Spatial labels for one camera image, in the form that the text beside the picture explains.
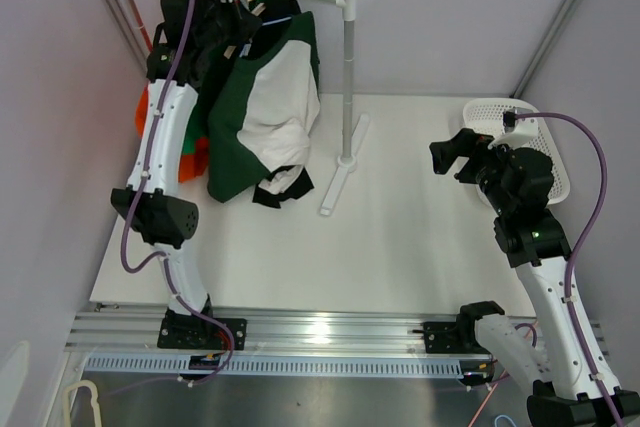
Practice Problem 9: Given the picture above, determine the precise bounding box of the green and white t shirt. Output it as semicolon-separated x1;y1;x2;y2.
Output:
207;11;321;203

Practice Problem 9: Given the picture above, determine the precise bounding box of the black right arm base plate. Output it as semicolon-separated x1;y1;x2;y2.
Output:
422;321;486;354

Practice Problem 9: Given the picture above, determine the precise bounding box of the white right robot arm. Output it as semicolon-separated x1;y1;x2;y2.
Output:
429;128;639;426

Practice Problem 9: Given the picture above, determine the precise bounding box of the black t shirt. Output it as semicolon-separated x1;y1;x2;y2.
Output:
252;165;314;209

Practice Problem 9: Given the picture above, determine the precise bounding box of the blue hanger on floor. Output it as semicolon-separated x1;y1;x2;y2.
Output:
493;414;517;427

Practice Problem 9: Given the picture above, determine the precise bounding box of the pink hanger on floor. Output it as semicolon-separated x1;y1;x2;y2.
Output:
467;371;509;427

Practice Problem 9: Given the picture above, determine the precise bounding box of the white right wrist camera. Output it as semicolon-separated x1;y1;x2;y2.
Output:
489;108;538;149

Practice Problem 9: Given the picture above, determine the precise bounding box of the white perforated plastic basket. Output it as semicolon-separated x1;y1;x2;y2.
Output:
462;98;570;205

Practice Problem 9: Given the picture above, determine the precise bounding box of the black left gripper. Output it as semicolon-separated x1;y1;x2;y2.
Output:
195;0;263;53

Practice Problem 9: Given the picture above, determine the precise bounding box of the aluminium mounting rail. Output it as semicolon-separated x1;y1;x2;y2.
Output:
64;303;455;357

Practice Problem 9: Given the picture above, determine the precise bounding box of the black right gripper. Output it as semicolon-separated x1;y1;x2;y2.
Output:
430;128;524;216

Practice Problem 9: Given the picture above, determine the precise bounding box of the white metal clothes rack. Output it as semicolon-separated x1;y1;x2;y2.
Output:
102;0;371;218

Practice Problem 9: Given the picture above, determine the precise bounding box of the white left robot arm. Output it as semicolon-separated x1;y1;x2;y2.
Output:
110;0;262;350

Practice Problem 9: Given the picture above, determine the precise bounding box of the white slotted cable duct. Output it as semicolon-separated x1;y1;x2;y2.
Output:
84;353;491;380

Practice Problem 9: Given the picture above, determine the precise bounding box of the beige hanger on floor left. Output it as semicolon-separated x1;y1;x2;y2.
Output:
60;380;104;427

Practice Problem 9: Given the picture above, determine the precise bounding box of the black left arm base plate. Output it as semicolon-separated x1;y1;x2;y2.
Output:
157;309;248;351

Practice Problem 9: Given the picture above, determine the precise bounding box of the light blue wire hanger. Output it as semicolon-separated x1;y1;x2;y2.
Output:
239;0;292;58

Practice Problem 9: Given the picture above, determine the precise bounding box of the orange tank top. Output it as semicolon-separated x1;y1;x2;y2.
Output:
135;85;211;183

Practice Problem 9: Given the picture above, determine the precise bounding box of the bright green t shirt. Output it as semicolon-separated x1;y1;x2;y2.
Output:
182;136;209;156

